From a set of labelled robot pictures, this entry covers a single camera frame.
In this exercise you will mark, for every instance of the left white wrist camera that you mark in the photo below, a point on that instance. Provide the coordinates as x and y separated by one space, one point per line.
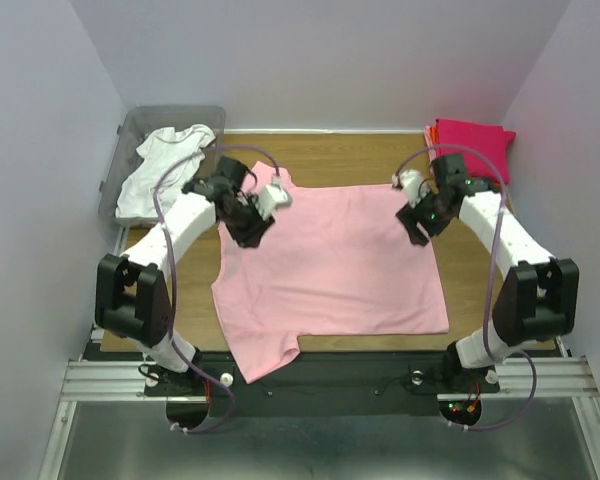
272 196

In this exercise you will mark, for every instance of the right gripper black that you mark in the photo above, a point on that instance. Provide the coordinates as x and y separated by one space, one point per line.
410 217

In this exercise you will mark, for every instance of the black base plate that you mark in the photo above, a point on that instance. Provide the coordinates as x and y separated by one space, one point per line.
325 385

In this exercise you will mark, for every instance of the white t-shirt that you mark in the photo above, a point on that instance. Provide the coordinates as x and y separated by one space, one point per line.
162 149

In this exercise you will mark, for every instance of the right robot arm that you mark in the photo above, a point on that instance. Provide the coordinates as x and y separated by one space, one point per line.
537 300

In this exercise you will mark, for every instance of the light pink t-shirt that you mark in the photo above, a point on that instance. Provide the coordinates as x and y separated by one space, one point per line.
336 262

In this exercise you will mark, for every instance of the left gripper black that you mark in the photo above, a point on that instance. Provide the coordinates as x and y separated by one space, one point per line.
250 236

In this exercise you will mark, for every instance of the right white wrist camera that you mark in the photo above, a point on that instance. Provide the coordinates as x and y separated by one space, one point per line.
413 185

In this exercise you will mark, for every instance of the magenta folded t-shirt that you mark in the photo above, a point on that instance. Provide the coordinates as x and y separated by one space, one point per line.
492 141

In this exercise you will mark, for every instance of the clear plastic bin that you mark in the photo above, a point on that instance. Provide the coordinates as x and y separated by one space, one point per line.
138 124

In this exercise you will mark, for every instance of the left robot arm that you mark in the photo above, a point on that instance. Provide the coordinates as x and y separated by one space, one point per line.
136 291

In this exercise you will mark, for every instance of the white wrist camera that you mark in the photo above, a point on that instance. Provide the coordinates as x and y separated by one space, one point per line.
272 196
413 185

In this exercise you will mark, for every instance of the aluminium frame rail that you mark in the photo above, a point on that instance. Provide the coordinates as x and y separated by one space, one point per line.
94 377

